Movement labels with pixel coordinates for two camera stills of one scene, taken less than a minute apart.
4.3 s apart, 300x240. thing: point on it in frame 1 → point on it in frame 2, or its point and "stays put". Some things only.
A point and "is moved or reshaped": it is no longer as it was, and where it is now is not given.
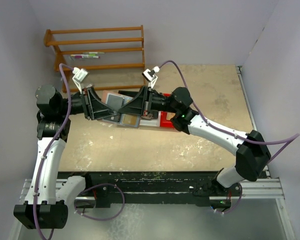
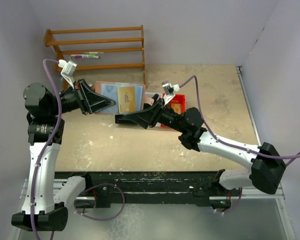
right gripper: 142,101 → 145,118
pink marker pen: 86,57 stays put
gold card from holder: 129,120 is moved or reshaped
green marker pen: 94,52 stays put
